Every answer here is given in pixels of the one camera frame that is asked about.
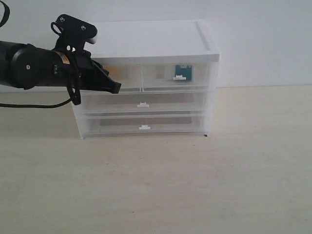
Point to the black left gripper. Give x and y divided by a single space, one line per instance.
91 74

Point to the yellow cheese wedge sponge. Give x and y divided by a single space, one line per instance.
113 71

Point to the white bottle teal label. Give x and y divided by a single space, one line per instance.
183 73

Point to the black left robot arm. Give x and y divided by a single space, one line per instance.
24 66

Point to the clear bottom wide drawer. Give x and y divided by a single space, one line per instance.
145 125

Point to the clear wide drawer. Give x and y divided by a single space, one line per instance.
145 125
142 102

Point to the white plastic drawer cabinet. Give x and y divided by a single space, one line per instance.
154 42

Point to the clear middle wide drawer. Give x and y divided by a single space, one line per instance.
142 102

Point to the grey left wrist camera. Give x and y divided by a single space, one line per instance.
69 28

